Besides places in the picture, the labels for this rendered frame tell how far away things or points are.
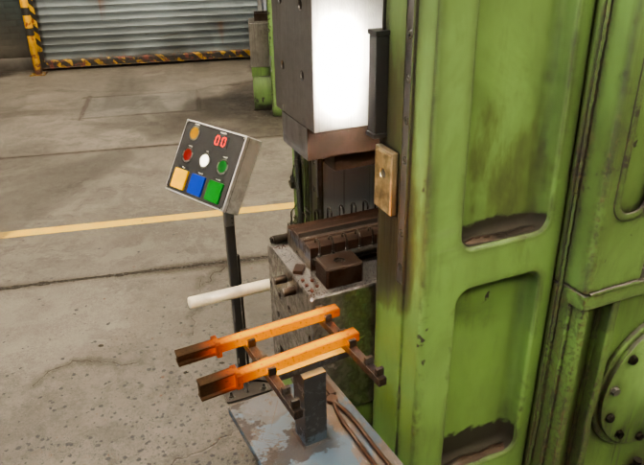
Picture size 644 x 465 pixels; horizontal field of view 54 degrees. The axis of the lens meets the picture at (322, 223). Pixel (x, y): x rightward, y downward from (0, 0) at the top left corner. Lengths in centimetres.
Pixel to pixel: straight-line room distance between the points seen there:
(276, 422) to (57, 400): 155
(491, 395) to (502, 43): 107
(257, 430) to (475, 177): 85
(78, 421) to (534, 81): 223
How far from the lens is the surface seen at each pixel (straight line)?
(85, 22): 972
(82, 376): 318
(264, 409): 176
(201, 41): 969
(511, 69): 161
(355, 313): 189
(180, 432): 277
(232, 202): 226
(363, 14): 169
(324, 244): 192
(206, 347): 153
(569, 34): 165
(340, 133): 179
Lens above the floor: 189
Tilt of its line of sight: 26 degrees down
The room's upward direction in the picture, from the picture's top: 1 degrees counter-clockwise
